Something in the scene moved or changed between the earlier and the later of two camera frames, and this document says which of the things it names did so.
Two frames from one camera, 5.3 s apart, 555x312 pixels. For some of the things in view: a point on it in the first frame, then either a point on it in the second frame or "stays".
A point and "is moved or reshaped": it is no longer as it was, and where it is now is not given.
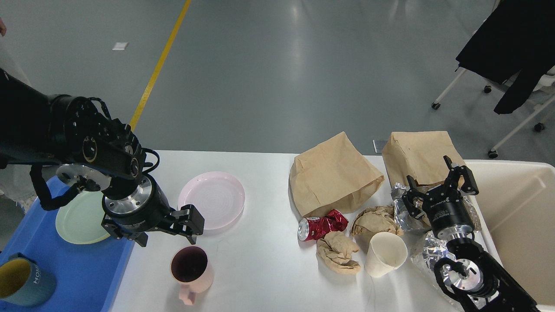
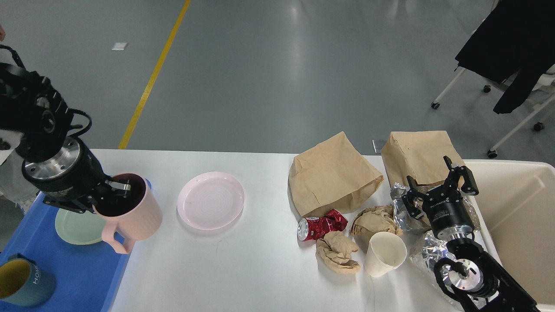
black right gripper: (446, 209) stays
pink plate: (219, 196) stays
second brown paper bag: (420, 154) stays
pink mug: (191, 267) is moved or reshaped
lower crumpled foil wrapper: (434, 248) stays
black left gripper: (147, 209) to (73, 180)
